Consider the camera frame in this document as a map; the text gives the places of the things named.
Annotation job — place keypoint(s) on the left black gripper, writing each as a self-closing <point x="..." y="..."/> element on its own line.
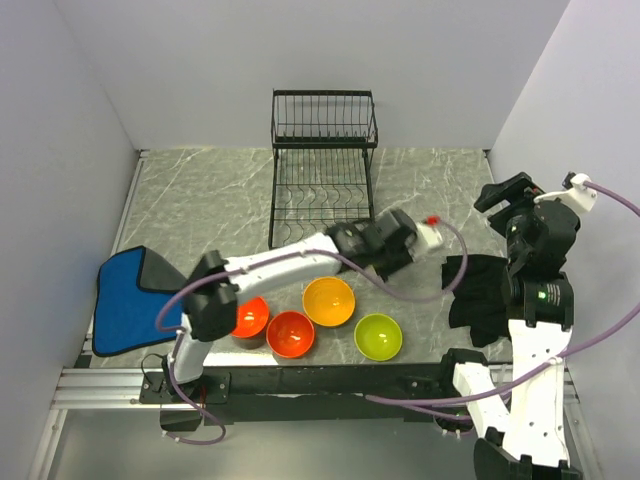
<point x="406" y="258"/>

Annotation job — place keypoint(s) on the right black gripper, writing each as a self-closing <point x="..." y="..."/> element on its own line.
<point x="491" y="192"/>

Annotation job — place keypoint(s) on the lime green bowl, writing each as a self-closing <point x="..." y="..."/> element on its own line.
<point x="378" y="337"/>

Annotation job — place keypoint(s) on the red-orange bowl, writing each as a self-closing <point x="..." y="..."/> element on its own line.
<point x="251" y="319"/>
<point x="290" y="334"/>

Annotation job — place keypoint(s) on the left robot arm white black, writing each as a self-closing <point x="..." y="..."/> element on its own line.
<point x="218" y="287"/>

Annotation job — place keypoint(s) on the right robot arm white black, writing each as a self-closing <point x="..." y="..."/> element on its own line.
<point x="525" y="439"/>

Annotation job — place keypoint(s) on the yellow-orange bowl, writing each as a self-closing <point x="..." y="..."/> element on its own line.
<point x="328" y="301"/>

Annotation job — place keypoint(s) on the black cloth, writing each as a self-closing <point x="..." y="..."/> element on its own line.
<point x="478" y="302"/>

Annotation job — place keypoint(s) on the black base beam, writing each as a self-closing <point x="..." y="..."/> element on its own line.
<point x="328" y="392"/>

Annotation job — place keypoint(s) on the blue cloth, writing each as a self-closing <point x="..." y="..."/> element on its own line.
<point x="132" y="288"/>

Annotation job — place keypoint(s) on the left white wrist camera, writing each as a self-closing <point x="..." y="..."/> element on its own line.
<point x="427" y="240"/>

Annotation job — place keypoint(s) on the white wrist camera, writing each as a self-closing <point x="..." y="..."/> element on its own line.
<point x="576" y="195"/>
<point x="427" y="240"/>

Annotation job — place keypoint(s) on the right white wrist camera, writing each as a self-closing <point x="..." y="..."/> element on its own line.
<point x="576" y="195"/>

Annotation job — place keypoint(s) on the black wire dish rack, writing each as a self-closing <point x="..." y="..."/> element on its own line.
<point x="323" y="142"/>

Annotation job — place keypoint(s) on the aluminium frame rail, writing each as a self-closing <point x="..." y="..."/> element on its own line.
<point x="99" y="389"/>

